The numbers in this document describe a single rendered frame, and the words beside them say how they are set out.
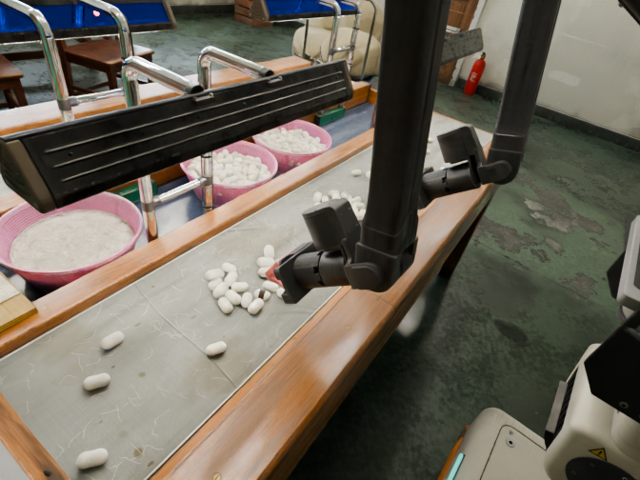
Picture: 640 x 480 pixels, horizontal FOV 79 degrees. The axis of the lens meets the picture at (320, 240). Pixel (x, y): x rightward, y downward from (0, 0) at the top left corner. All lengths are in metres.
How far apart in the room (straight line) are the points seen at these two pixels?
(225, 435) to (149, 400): 0.13
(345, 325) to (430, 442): 0.91
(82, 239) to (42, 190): 0.47
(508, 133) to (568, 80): 4.54
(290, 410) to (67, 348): 0.37
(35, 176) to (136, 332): 0.35
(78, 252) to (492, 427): 1.17
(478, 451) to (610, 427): 0.57
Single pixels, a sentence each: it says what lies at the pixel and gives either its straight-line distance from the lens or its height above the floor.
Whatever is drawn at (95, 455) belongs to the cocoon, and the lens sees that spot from 0.62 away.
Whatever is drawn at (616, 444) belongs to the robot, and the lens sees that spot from 0.76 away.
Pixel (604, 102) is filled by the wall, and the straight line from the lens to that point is 5.31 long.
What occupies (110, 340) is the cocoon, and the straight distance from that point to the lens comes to 0.71.
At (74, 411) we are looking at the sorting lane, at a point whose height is 0.74.
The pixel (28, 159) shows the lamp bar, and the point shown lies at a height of 1.09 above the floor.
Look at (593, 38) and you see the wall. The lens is 5.26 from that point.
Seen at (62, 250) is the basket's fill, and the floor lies 0.74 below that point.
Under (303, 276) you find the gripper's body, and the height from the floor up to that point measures 0.90.
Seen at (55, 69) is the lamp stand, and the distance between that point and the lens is 0.93.
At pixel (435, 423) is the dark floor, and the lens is 1.60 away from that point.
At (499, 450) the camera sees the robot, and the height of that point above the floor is 0.28.
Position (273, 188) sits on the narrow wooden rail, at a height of 0.76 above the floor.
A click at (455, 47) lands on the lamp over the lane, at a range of 1.47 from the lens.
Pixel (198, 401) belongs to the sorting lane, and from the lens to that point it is 0.65.
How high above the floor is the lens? 1.31
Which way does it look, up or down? 39 degrees down
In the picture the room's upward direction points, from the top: 12 degrees clockwise
